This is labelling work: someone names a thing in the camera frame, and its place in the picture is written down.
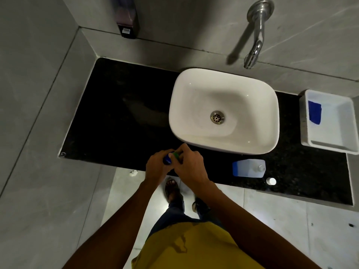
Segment person's left hand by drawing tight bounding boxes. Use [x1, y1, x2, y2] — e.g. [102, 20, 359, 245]
[145, 150, 175, 189]

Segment person's right hand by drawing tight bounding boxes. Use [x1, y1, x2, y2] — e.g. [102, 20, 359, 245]
[171, 143, 211, 195]

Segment person's right forearm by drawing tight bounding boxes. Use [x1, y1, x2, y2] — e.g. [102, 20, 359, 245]
[184, 180, 323, 269]

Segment person's left forearm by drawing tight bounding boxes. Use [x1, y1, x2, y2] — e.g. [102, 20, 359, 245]
[62, 176, 169, 269]

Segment person's left sandal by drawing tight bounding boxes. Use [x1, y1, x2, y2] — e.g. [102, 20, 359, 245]
[165, 177, 183, 204]

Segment person's sandal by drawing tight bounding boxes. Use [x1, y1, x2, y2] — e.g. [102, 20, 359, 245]
[192, 198, 210, 214]
[165, 177, 183, 204]

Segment person's right sandal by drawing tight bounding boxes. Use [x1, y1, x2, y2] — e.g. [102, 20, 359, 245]
[192, 198, 210, 214]

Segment person's blue jeans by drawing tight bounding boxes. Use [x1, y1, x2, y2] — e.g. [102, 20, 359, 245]
[148, 198, 225, 239]

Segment black stone countertop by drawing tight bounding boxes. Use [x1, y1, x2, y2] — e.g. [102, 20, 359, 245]
[61, 57, 354, 206]

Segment metal sink drain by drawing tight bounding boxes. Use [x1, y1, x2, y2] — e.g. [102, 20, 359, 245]
[210, 110, 225, 125]

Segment white ceramic wash basin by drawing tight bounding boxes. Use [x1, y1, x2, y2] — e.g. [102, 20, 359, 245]
[168, 68, 280, 155]

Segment clear plastic liquid jug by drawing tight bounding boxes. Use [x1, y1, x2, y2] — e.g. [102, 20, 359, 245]
[232, 159, 266, 178]

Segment person's yellow shirt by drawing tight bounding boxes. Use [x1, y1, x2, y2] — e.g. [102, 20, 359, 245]
[131, 221, 265, 269]

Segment blue cloth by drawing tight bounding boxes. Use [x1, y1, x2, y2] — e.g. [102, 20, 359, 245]
[308, 100, 322, 125]

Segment white plastic tray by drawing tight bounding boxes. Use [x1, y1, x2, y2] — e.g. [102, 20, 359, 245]
[299, 89, 359, 155]

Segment dark wall soap dispenser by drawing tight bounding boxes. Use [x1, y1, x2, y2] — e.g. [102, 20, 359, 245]
[110, 0, 140, 39]

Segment chrome wall faucet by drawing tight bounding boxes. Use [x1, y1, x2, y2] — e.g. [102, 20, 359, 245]
[243, 0, 275, 70]

